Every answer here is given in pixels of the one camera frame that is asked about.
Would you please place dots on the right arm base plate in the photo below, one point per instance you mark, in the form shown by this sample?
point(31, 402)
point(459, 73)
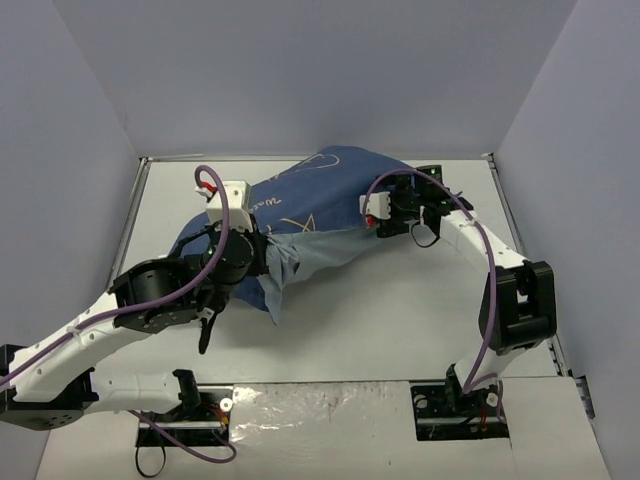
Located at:
point(438, 420)

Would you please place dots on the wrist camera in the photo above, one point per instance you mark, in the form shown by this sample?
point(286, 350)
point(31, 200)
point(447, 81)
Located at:
point(238, 196)
point(375, 208)

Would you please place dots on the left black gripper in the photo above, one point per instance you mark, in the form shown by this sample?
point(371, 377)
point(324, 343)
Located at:
point(258, 251)

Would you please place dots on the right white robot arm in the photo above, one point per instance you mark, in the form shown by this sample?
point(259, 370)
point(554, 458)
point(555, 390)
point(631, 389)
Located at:
point(518, 308)

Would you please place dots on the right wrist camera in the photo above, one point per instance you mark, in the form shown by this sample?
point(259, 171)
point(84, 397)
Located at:
point(375, 208)

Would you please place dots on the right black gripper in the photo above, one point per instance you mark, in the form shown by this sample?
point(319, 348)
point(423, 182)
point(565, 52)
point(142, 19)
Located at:
point(392, 226)

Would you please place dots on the blue patterned pillowcase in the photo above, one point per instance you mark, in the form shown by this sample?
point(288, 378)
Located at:
point(311, 216)

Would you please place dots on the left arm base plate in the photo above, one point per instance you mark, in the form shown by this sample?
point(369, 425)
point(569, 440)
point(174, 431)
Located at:
point(207, 425)

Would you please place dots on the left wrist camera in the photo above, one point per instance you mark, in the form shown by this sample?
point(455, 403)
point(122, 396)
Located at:
point(238, 196)

